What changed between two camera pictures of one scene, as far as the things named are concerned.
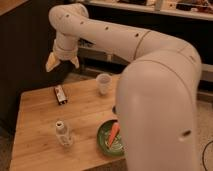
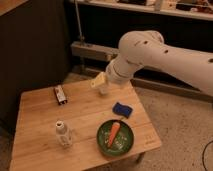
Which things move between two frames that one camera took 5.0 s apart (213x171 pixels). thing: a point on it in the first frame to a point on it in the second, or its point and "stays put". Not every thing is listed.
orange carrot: [115, 131] stays put
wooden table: [57, 127] stays put
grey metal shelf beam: [101, 55] stays put
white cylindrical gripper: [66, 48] to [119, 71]
